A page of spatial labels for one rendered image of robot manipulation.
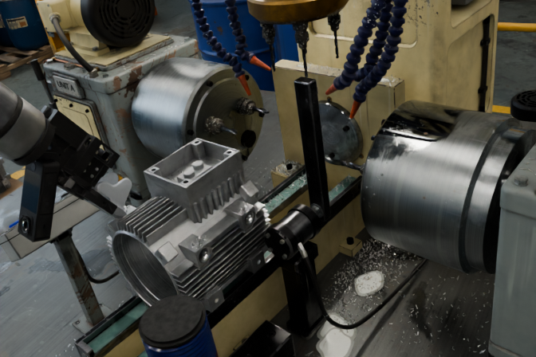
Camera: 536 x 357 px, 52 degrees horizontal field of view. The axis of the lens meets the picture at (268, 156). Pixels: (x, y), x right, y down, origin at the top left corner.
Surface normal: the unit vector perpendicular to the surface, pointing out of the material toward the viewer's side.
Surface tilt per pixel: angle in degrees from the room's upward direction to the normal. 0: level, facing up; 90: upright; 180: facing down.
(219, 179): 90
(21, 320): 0
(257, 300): 90
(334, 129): 90
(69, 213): 61
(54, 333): 0
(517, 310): 89
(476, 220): 73
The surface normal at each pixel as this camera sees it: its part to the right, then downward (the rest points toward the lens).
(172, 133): -0.66, 0.26
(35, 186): -0.61, 0.02
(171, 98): -0.58, -0.25
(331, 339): -0.14, -0.86
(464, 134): -0.33, -0.69
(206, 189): 0.76, 0.22
